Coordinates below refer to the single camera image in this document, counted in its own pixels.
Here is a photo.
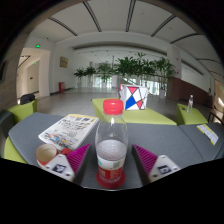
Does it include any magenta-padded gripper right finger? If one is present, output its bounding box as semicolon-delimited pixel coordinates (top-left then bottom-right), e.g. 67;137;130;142
131;143;182;185

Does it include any yellow and white leaflet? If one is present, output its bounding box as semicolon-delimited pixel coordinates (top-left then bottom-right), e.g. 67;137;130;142
196;123;220;146

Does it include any white cube with coloured triangles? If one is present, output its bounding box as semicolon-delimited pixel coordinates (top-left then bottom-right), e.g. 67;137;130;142
118;83;149;111

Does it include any large lime green table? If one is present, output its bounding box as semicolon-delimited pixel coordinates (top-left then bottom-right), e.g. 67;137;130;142
91;97;178;126

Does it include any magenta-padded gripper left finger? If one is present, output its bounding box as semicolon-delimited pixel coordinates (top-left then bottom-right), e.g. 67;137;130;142
42;143;93;184

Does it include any lime green seat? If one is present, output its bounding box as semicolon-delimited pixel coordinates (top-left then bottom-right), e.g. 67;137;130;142
7;99;38;124

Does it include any colourful printed magazine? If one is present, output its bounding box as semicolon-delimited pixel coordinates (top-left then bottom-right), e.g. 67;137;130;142
37;113;100;152

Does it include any small clear water bottle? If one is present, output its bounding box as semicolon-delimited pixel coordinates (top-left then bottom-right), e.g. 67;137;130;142
186;94;194;114

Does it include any black bag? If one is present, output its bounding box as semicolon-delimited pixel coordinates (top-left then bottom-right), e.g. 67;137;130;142
19;93;36;106

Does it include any small lime green table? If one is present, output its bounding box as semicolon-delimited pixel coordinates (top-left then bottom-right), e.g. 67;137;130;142
175;103;209;126

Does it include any dark grey chair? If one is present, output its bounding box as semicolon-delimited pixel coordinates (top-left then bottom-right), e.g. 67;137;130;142
0;109;16;138

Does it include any brown wooden counter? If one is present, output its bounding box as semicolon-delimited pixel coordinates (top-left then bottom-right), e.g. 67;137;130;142
166;77;211;107

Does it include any framed wall picture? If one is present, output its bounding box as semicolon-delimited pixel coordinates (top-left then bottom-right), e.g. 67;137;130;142
59;56;69;69

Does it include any row of potted green plants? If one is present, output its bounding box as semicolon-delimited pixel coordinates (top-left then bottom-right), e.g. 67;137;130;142
73;52;178;99

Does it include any clear red-capped water bottle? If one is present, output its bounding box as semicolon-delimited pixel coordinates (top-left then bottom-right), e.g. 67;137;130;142
94;98;129;188

